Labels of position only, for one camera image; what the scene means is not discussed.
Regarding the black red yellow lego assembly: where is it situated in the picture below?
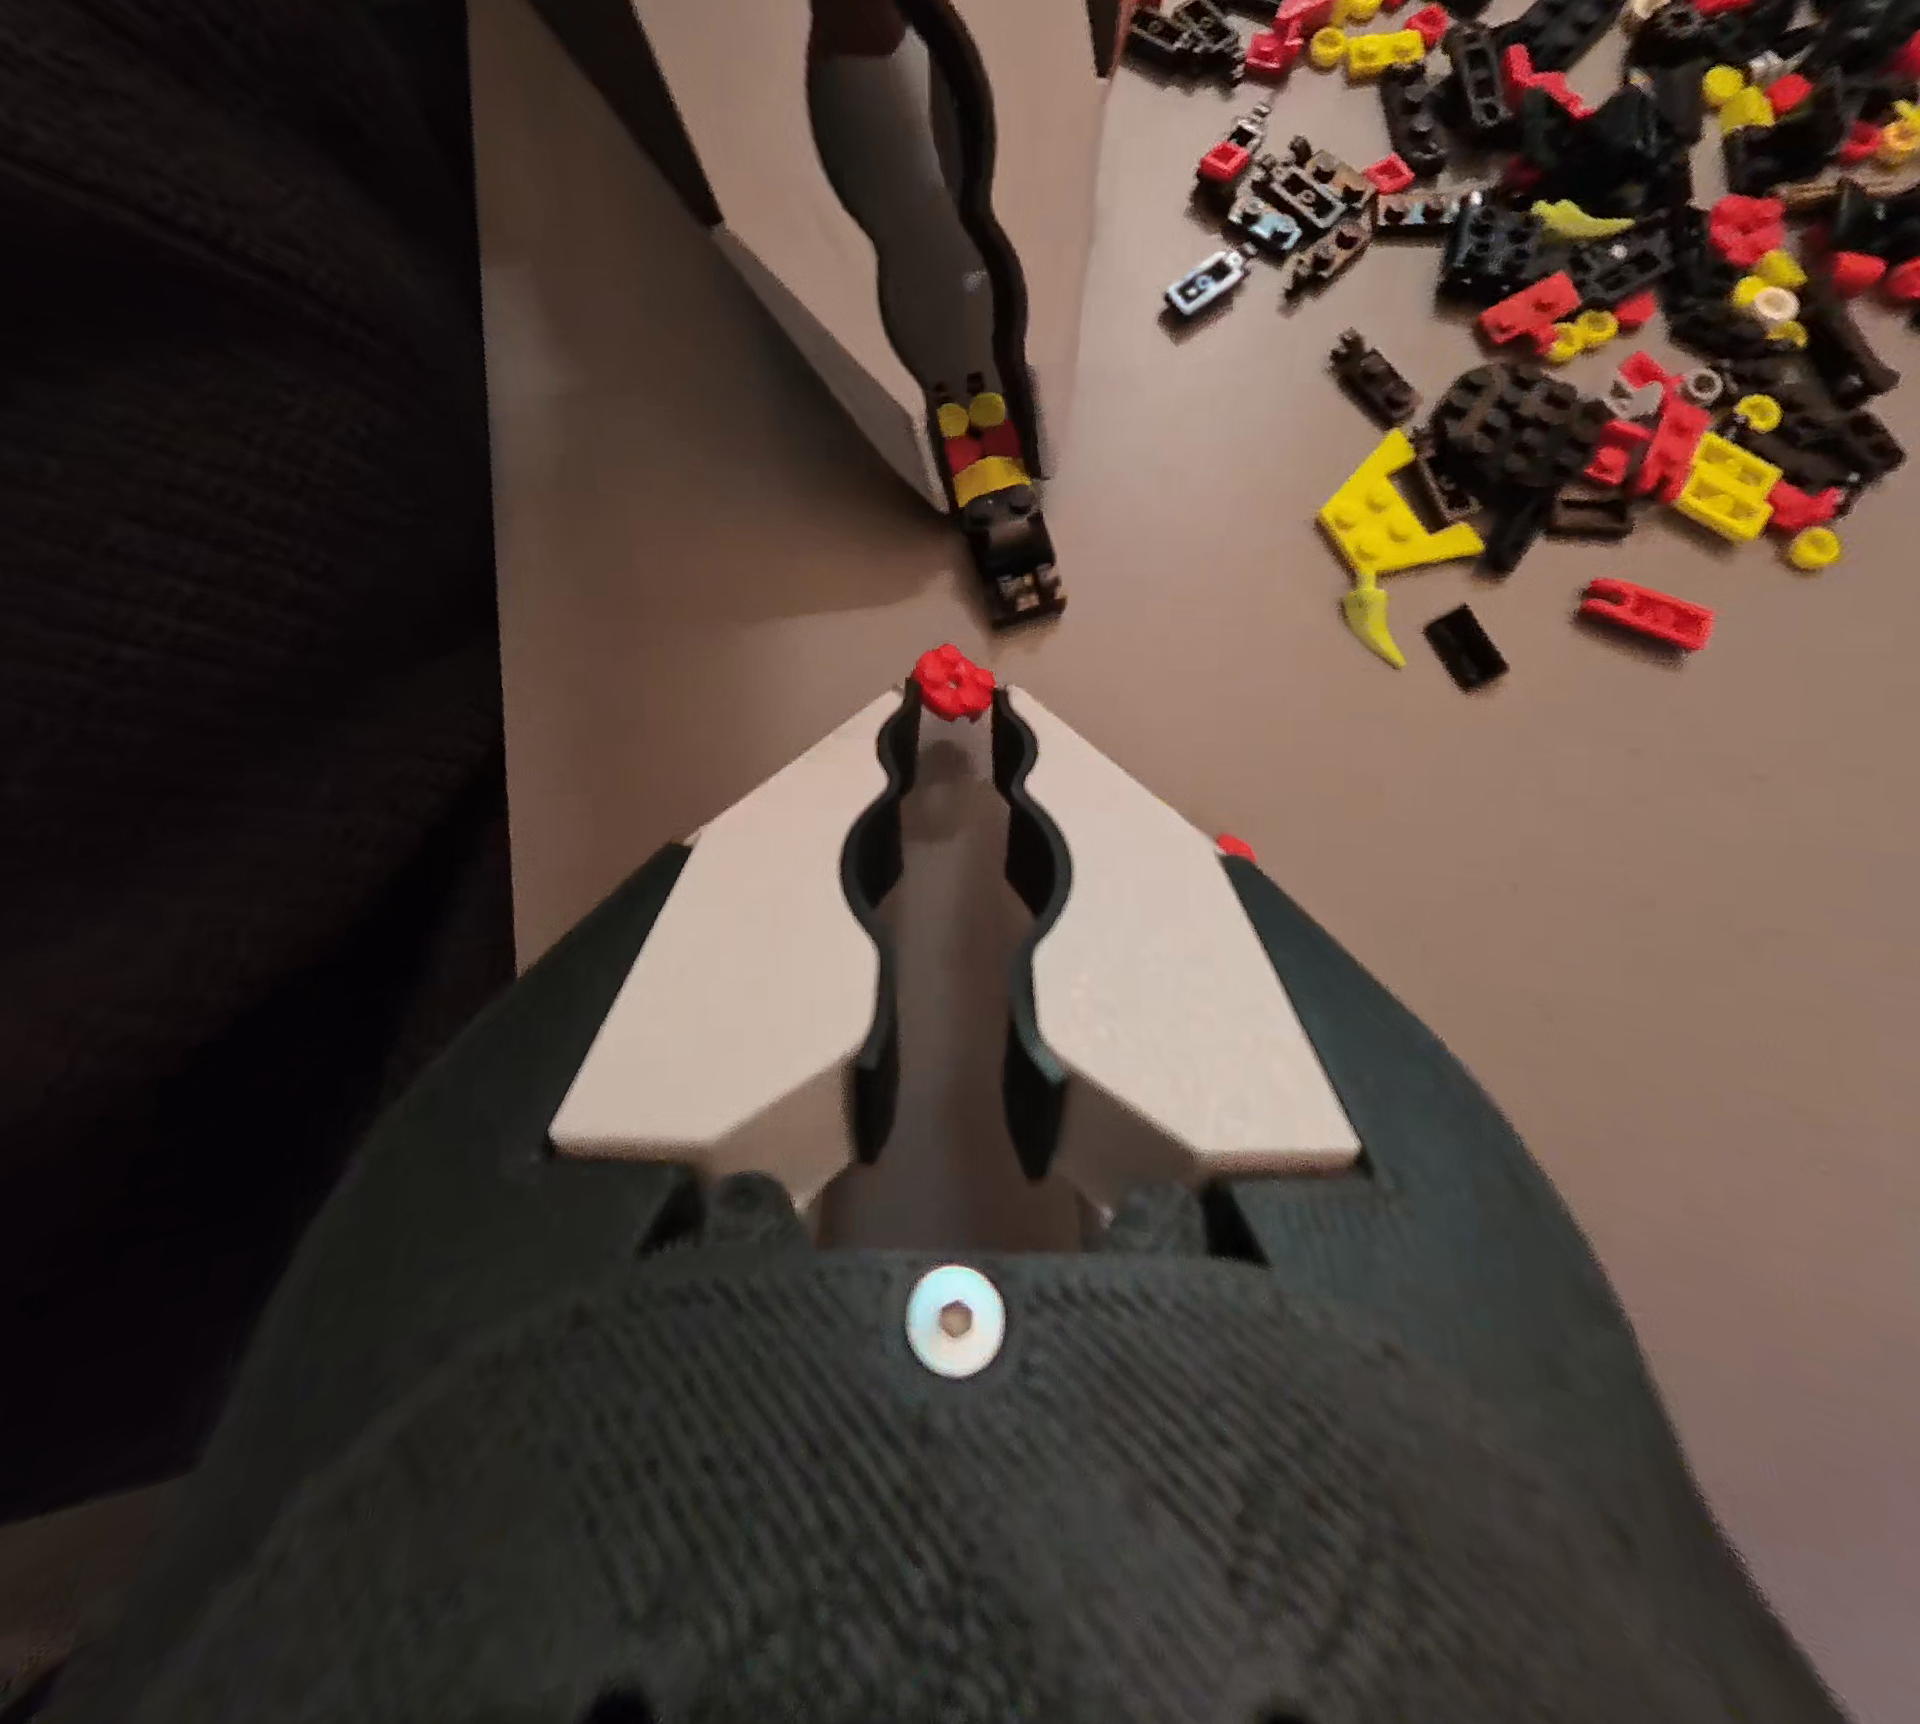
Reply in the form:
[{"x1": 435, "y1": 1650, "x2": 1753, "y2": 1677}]
[{"x1": 925, "y1": 370, "x2": 1070, "y2": 632}]

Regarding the pile of lego pieces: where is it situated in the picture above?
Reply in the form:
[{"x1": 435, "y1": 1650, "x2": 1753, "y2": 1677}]
[{"x1": 1123, "y1": 0, "x2": 1920, "y2": 691}]

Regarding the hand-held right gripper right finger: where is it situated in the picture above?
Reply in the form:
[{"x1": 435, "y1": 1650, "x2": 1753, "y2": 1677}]
[{"x1": 985, "y1": 686, "x2": 1368, "y2": 1207}]

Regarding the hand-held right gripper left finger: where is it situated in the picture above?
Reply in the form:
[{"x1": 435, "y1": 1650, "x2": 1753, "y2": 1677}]
[{"x1": 546, "y1": 681, "x2": 924, "y2": 1216}]

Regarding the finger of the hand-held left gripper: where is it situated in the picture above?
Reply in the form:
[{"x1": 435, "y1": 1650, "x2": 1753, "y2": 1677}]
[
  {"x1": 581, "y1": 0, "x2": 962, "y2": 513},
  {"x1": 882, "y1": 0, "x2": 1111, "y2": 488}
]

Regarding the person's dark clothed torso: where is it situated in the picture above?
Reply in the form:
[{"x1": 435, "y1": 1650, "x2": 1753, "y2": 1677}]
[{"x1": 0, "y1": 0, "x2": 519, "y2": 1523}]

